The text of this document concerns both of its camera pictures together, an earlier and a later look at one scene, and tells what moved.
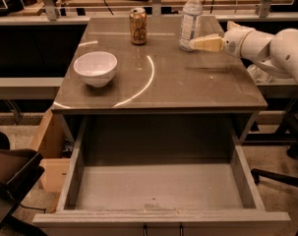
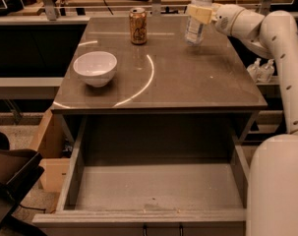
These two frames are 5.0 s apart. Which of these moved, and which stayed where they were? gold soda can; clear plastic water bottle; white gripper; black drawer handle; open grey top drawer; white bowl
Moved: white gripper; clear plastic water bottle
Stayed: black drawer handle; white bowl; open grey top drawer; gold soda can
